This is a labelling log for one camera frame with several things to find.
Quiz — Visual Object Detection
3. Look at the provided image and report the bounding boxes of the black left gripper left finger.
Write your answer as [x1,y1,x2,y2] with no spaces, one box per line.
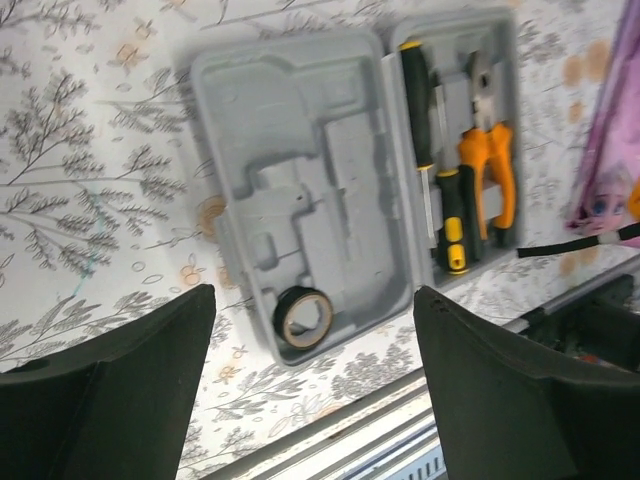
[1,284,216,479]

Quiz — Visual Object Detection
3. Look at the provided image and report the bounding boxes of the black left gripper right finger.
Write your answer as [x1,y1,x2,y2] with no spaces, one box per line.
[414,287,639,479]

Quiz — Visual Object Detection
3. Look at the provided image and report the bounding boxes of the black electrical tape roll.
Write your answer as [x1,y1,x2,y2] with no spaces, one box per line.
[273,286,334,350]

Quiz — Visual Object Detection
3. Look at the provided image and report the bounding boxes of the large black yellow screwdriver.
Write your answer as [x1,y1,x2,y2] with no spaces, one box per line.
[435,99,468,275]

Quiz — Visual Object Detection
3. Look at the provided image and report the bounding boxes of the orange black pliers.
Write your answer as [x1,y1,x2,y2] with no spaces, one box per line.
[458,50,517,261]

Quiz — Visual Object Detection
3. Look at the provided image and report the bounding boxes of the grey plastic tool case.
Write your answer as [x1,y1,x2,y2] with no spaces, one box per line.
[191,7,523,368]

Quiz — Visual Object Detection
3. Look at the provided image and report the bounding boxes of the small black yellow screwdriver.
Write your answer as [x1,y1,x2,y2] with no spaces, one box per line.
[399,41,435,243]

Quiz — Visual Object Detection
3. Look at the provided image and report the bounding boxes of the purple princess print bag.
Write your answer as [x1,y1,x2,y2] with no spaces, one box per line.
[566,1,639,236]

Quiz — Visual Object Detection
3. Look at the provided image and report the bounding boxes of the aluminium front rail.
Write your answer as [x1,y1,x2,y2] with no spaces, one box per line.
[216,259,639,479]

